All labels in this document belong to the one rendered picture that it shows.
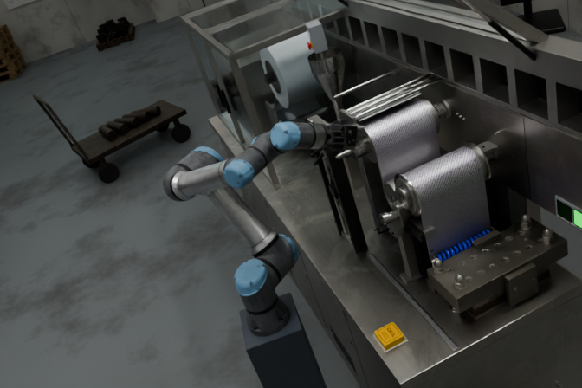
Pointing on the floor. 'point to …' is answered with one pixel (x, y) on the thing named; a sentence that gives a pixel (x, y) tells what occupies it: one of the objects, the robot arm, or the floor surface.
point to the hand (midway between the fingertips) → (358, 135)
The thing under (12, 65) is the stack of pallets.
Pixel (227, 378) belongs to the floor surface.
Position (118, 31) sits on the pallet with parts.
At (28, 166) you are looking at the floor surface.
